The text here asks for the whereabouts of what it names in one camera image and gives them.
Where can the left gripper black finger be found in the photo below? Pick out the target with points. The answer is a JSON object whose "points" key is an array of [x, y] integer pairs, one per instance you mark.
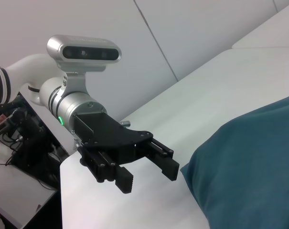
{"points": [[165, 162], [106, 171]]}

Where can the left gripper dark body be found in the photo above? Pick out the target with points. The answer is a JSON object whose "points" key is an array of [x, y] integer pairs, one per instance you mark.
{"points": [[110, 136]]}

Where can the teal T-shirt with FREE print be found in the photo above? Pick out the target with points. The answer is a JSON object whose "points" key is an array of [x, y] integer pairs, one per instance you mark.
{"points": [[249, 167]]}

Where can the white side desk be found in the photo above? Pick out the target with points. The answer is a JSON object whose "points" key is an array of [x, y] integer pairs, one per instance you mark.
{"points": [[15, 190]]}

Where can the left wrist camera silver housing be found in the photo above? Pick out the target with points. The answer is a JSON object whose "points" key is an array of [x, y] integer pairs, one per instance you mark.
{"points": [[87, 51]]}

